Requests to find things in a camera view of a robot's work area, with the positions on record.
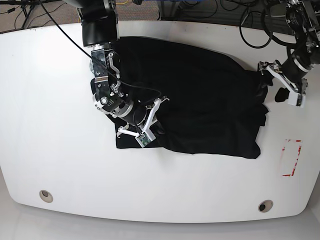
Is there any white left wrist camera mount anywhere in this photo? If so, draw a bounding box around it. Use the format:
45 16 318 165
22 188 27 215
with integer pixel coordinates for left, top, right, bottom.
257 60 306 108

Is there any left table grommet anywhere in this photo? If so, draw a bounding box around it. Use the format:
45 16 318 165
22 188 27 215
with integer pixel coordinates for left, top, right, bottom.
39 190 53 203

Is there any red tape rectangle marker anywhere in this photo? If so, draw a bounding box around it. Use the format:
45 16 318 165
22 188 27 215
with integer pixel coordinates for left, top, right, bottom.
280 139 303 177

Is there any black T-shirt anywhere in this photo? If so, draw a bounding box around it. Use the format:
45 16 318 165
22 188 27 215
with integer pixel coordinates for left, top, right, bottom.
90 36 270 160

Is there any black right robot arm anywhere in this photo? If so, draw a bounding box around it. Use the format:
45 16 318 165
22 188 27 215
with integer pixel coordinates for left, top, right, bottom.
66 0 165 137

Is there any black tripod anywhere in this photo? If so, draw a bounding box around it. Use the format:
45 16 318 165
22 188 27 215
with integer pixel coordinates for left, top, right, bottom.
0 0 55 30

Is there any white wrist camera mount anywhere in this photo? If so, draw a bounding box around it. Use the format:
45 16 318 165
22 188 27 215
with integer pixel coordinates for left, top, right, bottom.
257 60 306 108
116 95 171 148

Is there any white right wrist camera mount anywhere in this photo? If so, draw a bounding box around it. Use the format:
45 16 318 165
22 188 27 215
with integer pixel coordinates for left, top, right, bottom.
116 95 171 148

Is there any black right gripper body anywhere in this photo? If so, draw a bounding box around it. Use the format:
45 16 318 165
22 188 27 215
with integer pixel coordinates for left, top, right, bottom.
123 103 148 127

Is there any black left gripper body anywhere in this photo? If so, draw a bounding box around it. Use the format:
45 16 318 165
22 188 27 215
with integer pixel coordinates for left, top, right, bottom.
281 58 310 83

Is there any right table grommet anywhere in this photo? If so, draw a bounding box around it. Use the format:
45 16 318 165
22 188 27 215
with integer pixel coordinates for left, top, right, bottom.
258 199 274 213

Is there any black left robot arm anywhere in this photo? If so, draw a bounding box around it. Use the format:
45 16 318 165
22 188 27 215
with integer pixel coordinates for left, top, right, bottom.
258 0 320 108

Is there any table grommet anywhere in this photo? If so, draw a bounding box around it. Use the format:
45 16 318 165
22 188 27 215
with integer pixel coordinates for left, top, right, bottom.
39 190 53 203
258 199 274 213

